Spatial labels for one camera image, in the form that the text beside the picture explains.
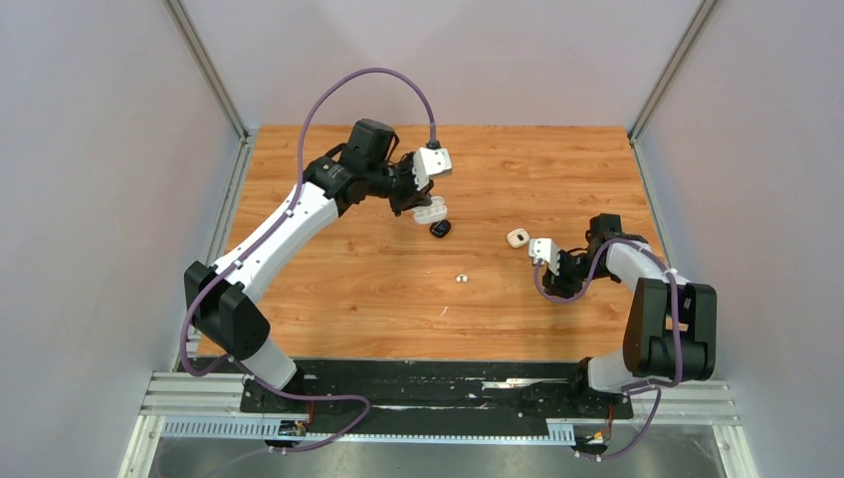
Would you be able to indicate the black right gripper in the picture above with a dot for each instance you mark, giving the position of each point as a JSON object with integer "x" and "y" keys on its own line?
{"x": 557, "y": 284}

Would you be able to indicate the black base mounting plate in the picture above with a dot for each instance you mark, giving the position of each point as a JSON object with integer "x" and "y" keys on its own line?
{"x": 438, "y": 397}

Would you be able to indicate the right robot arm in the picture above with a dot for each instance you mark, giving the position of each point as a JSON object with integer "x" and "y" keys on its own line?
{"x": 671, "y": 332}

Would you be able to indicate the aluminium frame rail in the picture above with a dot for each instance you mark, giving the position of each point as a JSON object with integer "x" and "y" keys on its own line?
{"x": 181, "y": 405}

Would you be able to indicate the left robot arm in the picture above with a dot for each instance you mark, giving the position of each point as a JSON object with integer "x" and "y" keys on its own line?
{"x": 222, "y": 299}

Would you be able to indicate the white oval charging case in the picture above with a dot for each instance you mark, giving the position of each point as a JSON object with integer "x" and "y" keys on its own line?
{"x": 434, "y": 212}

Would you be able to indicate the black glossy charging case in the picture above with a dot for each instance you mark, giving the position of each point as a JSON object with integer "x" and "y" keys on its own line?
{"x": 440, "y": 229}

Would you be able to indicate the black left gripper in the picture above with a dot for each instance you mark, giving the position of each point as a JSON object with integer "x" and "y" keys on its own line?
{"x": 413, "y": 197}

